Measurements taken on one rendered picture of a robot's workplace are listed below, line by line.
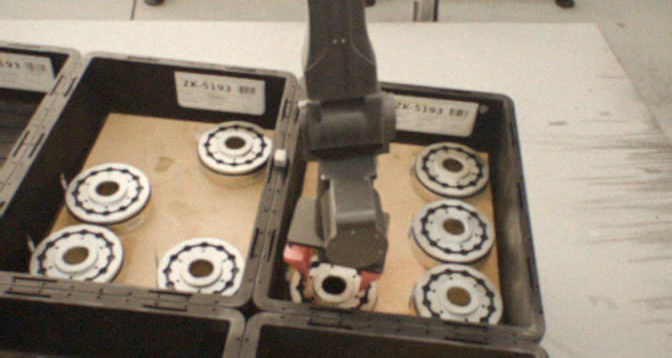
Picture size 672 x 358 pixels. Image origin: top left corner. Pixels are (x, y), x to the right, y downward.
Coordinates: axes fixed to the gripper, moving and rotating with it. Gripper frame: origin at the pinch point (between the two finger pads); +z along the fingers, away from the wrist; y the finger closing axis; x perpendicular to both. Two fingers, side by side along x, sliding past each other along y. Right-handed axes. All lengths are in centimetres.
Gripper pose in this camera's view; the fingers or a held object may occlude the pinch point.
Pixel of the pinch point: (334, 278)
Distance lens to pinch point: 83.8
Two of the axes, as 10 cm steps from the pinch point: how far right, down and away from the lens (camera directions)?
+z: -0.8, 7.1, 7.0
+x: 1.7, -6.8, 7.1
